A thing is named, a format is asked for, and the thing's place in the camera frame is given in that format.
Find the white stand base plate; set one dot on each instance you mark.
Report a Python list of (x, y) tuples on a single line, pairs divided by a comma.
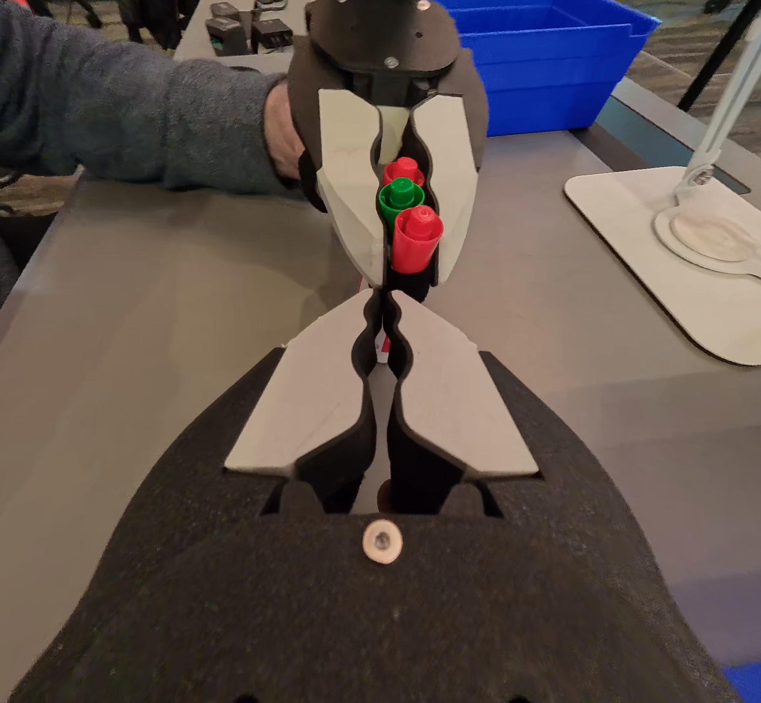
[(642, 239)]

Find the black battery charger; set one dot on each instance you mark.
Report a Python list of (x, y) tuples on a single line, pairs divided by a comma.
[(226, 37), (226, 10), (272, 34)]

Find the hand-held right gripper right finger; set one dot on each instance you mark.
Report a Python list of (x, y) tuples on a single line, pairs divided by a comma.
[(458, 411)]

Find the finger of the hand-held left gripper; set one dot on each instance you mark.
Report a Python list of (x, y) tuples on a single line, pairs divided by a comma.
[(348, 179), (455, 179)]

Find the red dry-erase marker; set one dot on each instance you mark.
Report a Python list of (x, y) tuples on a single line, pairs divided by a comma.
[(416, 242), (404, 171)]

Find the person's left hand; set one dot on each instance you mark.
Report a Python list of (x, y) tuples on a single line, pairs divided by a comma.
[(282, 132)]

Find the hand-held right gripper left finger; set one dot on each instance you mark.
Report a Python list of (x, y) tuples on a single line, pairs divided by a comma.
[(303, 411)]

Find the green dry-erase marker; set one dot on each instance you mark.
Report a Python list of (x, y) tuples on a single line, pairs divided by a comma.
[(399, 197)]

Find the clear plastic suction mount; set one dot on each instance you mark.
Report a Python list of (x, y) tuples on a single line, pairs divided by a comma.
[(707, 239)]

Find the person's left forearm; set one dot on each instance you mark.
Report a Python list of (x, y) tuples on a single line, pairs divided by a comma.
[(131, 120)]

